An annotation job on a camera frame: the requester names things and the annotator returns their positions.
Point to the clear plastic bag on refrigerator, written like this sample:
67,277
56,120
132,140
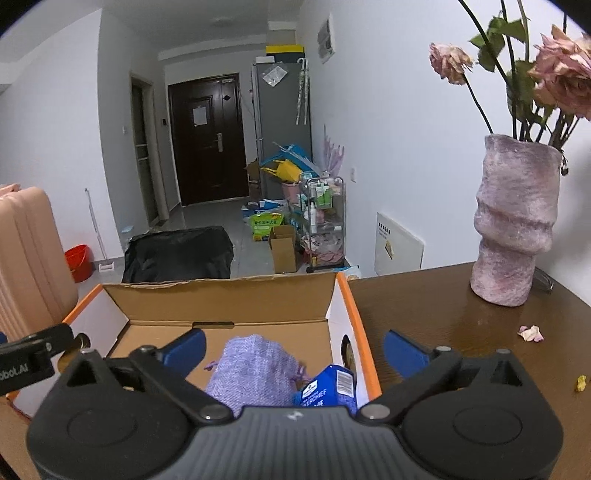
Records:
274,75

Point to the dark entrance door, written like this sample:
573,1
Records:
207,152

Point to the paper notice on door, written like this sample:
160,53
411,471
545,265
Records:
200,115

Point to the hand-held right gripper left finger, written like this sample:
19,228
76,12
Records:
184,350

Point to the open cardboard box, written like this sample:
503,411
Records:
252,177

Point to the pink ribbed suitcase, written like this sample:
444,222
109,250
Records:
32,258

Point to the grey refrigerator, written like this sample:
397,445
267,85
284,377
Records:
277,120

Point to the clear folded umbrella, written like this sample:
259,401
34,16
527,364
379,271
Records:
302,90

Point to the red basin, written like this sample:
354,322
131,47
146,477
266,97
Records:
78,265

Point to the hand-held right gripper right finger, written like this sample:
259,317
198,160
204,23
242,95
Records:
406,353

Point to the blue handkerchief tissue box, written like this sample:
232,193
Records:
323,387

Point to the yellow and black box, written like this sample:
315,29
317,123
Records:
285,51

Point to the black eyeglasses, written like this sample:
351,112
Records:
544,279

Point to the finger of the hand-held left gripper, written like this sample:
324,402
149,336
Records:
46,339

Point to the black bag on floor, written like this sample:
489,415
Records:
178,256

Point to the metal trolley with bottles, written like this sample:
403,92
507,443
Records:
323,217

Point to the green and yellow bag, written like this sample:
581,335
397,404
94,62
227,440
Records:
265,227

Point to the dried pink rose bouquet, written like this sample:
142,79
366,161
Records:
563,74

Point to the fallen pink petal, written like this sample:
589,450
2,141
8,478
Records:
530,333

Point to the pink bucket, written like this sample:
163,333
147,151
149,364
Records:
291,191

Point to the purple feather decoration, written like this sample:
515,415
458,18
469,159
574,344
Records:
333,154

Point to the red cardboard box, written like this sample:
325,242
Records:
221,300

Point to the white wall panel box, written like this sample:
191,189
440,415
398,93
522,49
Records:
326,39

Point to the blue and yellow bags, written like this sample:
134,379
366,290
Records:
288,168

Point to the white mop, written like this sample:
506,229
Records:
107,266

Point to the brown cardboard box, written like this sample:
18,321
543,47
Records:
282,251

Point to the pink textured vase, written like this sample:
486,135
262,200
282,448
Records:
512,221

